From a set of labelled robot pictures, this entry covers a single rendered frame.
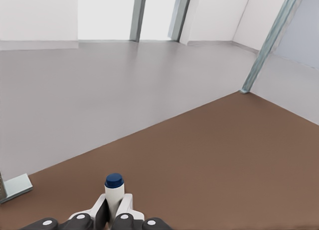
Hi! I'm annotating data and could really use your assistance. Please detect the white bottle with blue cap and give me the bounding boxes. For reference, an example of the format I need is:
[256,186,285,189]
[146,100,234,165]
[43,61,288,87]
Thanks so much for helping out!
[104,173,126,227]

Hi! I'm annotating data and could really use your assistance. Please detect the silver frame post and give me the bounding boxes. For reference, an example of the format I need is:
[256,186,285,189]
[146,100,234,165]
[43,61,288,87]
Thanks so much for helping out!
[239,0,302,95]
[0,170,34,204]
[167,0,193,43]
[129,0,147,43]

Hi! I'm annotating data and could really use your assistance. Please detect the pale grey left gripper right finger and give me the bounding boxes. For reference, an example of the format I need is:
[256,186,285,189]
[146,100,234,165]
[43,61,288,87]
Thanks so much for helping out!
[115,193,145,222]

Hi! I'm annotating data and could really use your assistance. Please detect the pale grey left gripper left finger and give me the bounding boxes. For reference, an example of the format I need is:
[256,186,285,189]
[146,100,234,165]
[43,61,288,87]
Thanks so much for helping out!
[68,193,110,229]

